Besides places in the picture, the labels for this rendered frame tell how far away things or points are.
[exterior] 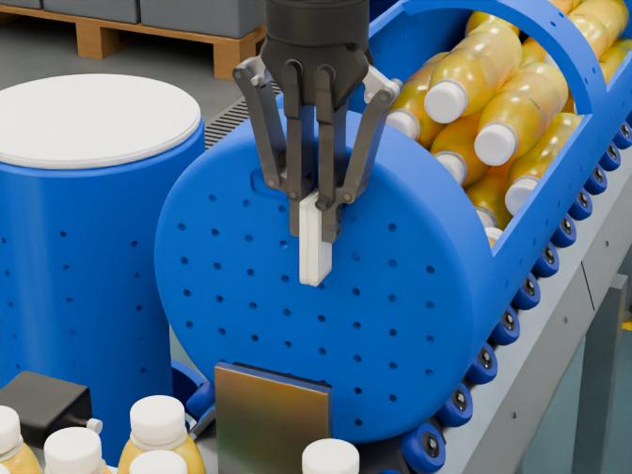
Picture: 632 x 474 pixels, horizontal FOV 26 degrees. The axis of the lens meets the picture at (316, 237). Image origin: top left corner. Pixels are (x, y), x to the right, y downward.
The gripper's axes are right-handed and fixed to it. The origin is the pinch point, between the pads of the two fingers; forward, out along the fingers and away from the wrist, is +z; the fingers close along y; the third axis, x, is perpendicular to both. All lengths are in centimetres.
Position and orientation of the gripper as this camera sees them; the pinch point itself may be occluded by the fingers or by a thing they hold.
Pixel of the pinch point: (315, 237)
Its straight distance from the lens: 105.7
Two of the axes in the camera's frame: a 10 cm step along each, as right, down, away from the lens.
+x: 4.0, -4.1, 8.2
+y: 9.2, 1.8, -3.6
